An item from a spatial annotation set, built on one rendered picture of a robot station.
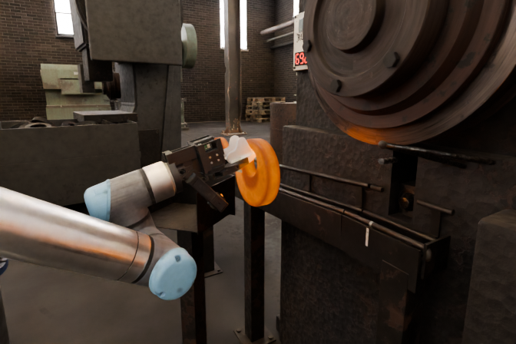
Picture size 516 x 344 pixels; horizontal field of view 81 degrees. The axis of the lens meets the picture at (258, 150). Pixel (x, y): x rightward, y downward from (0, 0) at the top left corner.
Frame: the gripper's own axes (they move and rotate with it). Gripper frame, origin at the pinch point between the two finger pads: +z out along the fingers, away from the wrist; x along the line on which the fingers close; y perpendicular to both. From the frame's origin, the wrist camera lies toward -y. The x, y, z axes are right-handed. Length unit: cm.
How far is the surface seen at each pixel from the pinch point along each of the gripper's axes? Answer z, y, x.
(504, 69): 20.2, 11.8, -40.4
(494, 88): 19.5, 9.3, -39.4
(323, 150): 24.7, -9.0, 6.2
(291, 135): 25.3, -6.5, 22.4
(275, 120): 148, -54, 237
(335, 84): 10.9, 12.9, -17.7
